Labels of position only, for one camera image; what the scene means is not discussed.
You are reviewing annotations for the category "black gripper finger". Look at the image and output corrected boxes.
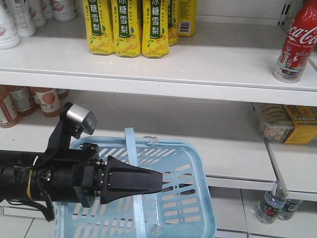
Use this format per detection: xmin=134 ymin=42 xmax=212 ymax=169
xmin=100 ymin=156 xmax=162 ymax=204

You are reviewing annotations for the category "biscuit box yellow label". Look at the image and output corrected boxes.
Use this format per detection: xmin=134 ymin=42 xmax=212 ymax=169
xmin=253 ymin=103 xmax=317 ymax=144

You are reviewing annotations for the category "orange C100 juice bottle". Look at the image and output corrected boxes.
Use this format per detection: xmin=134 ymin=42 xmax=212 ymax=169
xmin=34 ymin=87 xmax=61 ymax=118
xmin=8 ymin=86 xmax=36 ymax=117
xmin=0 ymin=85 xmax=20 ymax=128

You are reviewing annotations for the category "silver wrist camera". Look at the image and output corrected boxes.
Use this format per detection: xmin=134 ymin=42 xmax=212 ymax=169
xmin=44 ymin=102 xmax=98 ymax=160

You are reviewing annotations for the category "light blue plastic basket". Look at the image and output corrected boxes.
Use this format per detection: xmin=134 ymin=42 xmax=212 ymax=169
xmin=55 ymin=128 xmax=217 ymax=238

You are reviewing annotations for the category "clear water bottle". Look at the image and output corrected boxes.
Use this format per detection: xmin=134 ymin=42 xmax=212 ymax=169
xmin=256 ymin=183 xmax=287 ymax=225

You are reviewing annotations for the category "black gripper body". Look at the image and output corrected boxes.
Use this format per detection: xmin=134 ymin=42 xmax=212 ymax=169
xmin=48 ymin=143 xmax=105 ymax=208

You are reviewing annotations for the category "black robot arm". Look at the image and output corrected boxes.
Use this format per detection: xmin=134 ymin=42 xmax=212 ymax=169
xmin=0 ymin=143 xmax=163 ymax=221

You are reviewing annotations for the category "red coca-cola aluminium bottle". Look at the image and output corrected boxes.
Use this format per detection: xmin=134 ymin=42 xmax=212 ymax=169
xmin=273 ymin=0 xmax=317 ymax=83

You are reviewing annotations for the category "yellow pear drink bottle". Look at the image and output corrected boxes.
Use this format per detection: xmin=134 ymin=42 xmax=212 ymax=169
xmin=142 ymin=0 xmax=169 ymax=59
xmin=83 ymin=0 xmax=114 ymax=55
xmin=111 ymin=0 xmax=142 ymax=58

